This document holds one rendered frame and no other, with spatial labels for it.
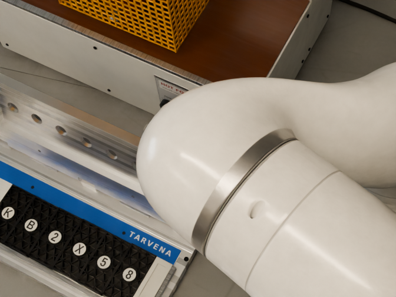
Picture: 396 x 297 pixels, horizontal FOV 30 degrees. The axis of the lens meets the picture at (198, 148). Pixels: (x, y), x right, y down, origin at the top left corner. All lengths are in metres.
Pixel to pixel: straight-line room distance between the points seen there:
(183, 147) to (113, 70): 0.86
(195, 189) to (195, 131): 0.04
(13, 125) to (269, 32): 0.47
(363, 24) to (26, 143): 0.69
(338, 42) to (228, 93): 1.00
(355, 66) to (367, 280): 1.04
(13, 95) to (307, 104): 0.81
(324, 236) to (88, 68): 0.98
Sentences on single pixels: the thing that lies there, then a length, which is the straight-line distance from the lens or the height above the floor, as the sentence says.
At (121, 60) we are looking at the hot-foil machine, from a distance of 1.27.
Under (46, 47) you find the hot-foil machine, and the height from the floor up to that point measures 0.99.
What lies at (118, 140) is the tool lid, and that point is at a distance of 1.14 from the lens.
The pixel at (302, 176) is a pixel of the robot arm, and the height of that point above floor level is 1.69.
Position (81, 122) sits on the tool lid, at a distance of 1.17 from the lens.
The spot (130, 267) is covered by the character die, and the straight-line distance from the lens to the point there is 1.24.
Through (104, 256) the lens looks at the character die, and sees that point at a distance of 1.26.
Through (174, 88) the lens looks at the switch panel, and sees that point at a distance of 1.24.
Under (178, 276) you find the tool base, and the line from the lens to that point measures 1.24.
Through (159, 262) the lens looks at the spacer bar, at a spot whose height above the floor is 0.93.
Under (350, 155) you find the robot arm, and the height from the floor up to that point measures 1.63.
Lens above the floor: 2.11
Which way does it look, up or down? 63 degrees down
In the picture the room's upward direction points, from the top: 8 degrees counter-clockwise
